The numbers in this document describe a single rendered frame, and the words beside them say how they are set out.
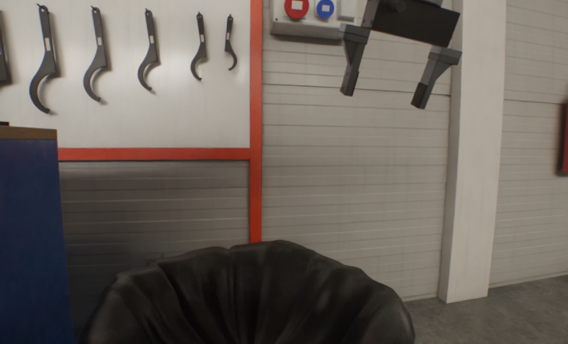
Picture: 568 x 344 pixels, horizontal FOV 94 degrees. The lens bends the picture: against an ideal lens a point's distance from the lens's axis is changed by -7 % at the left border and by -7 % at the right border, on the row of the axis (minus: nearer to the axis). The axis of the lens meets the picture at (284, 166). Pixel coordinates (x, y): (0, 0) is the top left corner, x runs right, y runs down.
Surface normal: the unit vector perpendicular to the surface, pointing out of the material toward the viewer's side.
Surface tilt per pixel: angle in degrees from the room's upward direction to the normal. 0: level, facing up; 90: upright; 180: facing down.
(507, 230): 90
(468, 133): 90
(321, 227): 90
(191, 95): 90
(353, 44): 113
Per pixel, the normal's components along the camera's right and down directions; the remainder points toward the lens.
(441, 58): 0.11, 0.47
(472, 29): 0.20, 0.08
